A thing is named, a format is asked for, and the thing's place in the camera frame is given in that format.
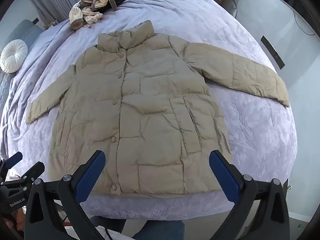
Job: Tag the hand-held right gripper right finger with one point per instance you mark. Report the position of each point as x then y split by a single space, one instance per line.
223 175

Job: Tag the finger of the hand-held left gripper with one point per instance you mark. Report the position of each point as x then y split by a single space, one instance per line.
13 159
30 173

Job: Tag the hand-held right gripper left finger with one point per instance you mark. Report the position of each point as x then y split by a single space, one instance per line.
90 177

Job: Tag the beige puffer jacket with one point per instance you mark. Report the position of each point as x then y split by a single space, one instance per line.
150 105

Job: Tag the person's left hand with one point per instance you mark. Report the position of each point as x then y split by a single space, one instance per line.
18 221

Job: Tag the lavender bed blanket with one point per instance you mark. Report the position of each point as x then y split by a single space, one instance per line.
250 130

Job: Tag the round white pleated cushion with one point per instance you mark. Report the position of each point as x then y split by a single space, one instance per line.
13 56

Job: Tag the grey blue sofa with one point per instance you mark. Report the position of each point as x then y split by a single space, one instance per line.
27 31

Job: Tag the cream brown striped knit garment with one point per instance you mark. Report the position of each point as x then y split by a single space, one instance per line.
92 7

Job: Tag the black wall panel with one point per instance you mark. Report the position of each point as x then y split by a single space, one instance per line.
273 52

